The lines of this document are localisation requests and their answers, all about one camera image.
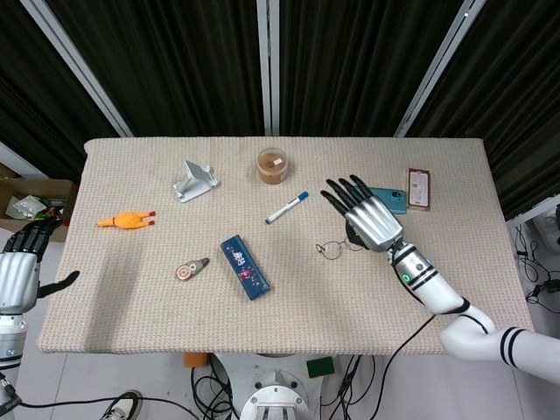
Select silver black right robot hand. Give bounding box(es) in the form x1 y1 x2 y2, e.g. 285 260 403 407
320 174 403 254

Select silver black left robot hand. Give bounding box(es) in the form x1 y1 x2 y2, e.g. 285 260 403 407
0 217 81 314

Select thin-framed eyeglasses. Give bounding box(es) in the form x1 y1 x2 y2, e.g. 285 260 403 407
314 238 369 262

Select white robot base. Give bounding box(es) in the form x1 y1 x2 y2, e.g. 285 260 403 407
209 352 351 420

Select teal smartphone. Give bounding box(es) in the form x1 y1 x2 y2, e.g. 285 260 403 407
358 186 409 215

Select small yellow red box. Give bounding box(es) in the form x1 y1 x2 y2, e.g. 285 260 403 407
406 167 433 212

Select clear plastic bag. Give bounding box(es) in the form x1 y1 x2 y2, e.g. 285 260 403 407
6 195 45 220

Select blue white marker pen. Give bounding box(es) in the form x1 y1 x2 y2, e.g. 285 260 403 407
264 191 310 226

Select brown cardboard box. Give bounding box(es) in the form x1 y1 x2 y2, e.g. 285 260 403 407
0 177 80 232

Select beige waffle tablecloth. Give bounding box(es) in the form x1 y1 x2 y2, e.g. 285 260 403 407
37 137 535 355

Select clear jar of rubber bands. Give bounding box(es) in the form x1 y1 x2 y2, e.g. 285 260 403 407
256 147 292 186

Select yellow rubber chicken toy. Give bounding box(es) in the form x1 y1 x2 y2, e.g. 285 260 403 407
96 210 158 231

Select dark blue pencil box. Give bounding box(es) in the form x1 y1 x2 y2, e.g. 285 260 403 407
220 234 271 301

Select green block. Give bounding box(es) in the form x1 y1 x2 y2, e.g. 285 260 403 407
305 356 336 378

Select black white shoe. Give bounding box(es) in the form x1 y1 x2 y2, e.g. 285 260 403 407
101 390 144 420

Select brown correction tape dispenser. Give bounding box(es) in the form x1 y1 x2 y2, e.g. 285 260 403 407
175 257 210 281

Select white folding phone stand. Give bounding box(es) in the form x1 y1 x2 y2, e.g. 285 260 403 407
171 159 221 203

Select black curtain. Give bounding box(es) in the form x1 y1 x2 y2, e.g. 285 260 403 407
0 0 560 222

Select black right hand cable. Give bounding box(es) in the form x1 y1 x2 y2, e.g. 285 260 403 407
375 244 489 420

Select white frame post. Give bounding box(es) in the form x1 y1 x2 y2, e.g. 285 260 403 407
393 0 487 139
0 139 34 179
256 0 281 137
30 0 133 138

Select black floor cable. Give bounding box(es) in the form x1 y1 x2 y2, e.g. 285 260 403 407
0 371 132 415
318 353 378 420
510 220 560 317
190 353 246 420

